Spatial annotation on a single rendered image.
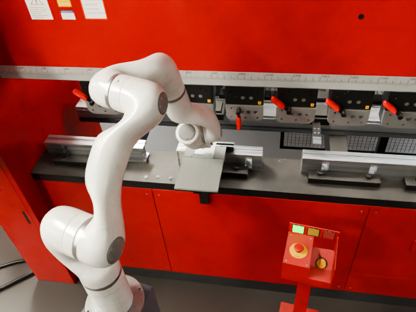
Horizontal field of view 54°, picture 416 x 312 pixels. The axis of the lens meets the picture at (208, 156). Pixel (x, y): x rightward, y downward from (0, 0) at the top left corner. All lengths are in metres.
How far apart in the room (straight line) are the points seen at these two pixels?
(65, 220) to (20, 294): 1.77
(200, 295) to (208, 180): 1.01
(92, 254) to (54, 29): 0.93
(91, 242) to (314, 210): 1.12
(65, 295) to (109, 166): 1.74
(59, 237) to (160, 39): 0.80
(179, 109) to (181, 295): 1.46
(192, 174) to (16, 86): 0.89
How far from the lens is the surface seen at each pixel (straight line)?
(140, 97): 1.04
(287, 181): 1.85
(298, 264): 1.71
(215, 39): 1.50
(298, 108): 1.63
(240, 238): 2.10
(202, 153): 1.79
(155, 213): 2.06
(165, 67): 1.18
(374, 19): 1.47
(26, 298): 2.82
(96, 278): 1.20
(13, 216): 2.32
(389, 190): 1.90
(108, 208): 1.06
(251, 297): 2.51
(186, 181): 1.69
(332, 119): 1.67
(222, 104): 2.02
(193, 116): 1.36
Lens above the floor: 2.23
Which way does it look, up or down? 44 degrees down
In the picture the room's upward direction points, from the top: 6 degrees counter-clockwise
